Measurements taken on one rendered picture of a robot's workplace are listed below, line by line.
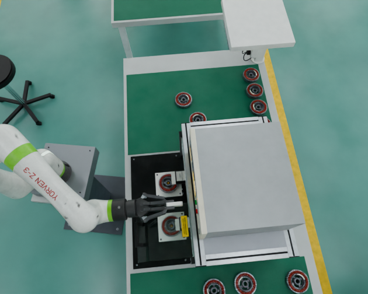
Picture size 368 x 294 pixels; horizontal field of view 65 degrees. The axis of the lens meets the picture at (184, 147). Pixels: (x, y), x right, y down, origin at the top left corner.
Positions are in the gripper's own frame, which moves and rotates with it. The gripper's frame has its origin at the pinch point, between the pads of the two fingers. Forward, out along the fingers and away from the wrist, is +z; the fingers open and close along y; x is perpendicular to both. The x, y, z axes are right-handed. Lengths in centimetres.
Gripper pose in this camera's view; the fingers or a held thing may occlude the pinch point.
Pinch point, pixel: (174, 204)
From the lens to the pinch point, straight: 126.1
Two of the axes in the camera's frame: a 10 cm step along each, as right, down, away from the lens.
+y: 1.0, 9.2, -3.9
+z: 10.0, -0.9, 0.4
